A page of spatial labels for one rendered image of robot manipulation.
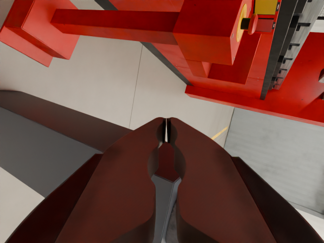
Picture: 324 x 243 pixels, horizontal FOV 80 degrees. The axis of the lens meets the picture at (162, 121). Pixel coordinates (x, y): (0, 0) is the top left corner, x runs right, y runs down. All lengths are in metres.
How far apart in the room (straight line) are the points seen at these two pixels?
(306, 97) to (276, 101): 0.25
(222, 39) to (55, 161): 0.44
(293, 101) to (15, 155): 2.21
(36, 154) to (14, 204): 0.63
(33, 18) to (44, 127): 0.45
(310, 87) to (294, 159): 5.84
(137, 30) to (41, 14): 0.39
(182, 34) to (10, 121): 0.49
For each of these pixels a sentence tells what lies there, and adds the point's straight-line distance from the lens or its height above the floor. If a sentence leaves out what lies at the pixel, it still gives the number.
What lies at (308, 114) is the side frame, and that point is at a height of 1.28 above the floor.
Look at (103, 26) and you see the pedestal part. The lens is 0.68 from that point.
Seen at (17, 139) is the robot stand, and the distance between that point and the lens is 0.63.
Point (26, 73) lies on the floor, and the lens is 0.98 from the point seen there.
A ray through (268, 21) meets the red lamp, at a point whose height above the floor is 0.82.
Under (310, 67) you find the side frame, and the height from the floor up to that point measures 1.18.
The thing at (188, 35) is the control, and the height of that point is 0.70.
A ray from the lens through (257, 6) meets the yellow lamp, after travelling 0.57.
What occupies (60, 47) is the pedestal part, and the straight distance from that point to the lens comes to 0.91.
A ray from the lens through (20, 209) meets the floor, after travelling 1.21.
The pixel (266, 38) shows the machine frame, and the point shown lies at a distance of 1.05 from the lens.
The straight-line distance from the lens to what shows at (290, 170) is 8.16.
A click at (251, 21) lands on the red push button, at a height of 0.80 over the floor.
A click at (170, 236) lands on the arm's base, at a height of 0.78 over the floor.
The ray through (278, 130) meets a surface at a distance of 7.83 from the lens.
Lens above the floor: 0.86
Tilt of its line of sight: 25 degrees down
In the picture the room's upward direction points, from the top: 107 degrees clockwise
